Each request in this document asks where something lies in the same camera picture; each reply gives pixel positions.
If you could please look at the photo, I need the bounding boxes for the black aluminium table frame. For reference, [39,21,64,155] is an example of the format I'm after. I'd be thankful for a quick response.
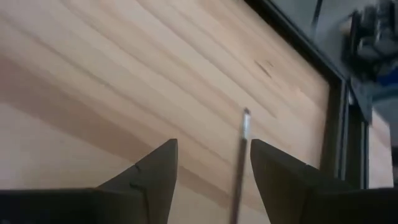
[244,0,373,190]

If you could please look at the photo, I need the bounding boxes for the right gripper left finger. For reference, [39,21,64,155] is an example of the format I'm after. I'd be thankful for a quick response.
[0,138,179,224]

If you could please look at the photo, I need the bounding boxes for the black chair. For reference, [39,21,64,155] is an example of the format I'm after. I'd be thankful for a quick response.
[340,0,398,82]

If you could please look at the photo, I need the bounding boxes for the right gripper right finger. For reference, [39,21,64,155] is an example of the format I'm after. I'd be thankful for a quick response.
[250,138,398,224]

